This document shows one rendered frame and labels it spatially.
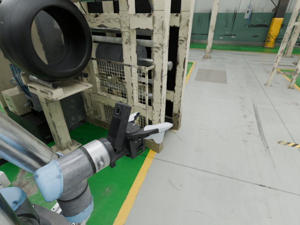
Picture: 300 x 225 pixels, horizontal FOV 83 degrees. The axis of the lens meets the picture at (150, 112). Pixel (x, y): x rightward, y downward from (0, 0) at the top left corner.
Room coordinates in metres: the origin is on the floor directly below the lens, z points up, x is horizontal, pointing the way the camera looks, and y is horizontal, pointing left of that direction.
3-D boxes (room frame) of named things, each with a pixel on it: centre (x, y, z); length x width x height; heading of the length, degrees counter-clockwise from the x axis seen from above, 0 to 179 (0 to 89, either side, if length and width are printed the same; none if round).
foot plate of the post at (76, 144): (1.50, 1.00, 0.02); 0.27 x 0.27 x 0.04; 58
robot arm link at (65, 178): (0.26, 0.19, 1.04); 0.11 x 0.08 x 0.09; 135
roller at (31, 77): (1.26, 0.84, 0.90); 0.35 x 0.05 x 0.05; 58
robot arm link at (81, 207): (0.27, 0.20, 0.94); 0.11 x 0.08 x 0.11; 45
